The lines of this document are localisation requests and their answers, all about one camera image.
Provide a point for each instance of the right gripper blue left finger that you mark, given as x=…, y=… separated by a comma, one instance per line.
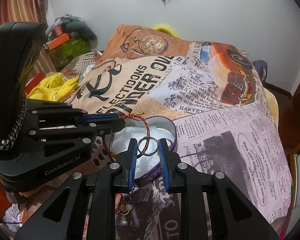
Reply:
x=84, y=206

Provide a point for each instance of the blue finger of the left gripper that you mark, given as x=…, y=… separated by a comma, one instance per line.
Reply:
x=76, y=134
x=42, y=113

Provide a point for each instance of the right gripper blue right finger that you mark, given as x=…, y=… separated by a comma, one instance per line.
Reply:
x=214, y=196

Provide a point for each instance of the gold pendant charm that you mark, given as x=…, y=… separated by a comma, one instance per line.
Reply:
x=123, y=204

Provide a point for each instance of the purple heart-shaped tin box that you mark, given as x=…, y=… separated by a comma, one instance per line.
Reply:
x=148, y=132

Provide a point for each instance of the yellow garment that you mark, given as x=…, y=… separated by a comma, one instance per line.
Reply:
x=54, y=88

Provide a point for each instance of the red box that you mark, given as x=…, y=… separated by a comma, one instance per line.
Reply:
x=34, y=82

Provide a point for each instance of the orange box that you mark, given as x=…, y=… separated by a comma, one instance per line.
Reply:
x=58, y=41

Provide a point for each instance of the striped brown curtain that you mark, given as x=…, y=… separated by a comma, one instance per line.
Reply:
x=22, y=27

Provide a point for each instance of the green patterned bag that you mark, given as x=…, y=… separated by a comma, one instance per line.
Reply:
x=66, y=52

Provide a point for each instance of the striped cloth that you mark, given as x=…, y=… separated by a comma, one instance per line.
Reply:
x=81, y=65

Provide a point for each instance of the newspaper print bed quilt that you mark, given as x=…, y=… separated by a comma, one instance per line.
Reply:
x=215, y=98

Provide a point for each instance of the brown wooden door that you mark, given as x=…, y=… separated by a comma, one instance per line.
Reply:
x=289, y=123

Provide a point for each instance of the yellow hoop behind bed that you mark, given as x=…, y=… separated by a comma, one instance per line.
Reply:
x=165, y=29

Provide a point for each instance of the dark blue bag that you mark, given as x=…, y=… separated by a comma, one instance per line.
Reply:
x=262, y=69

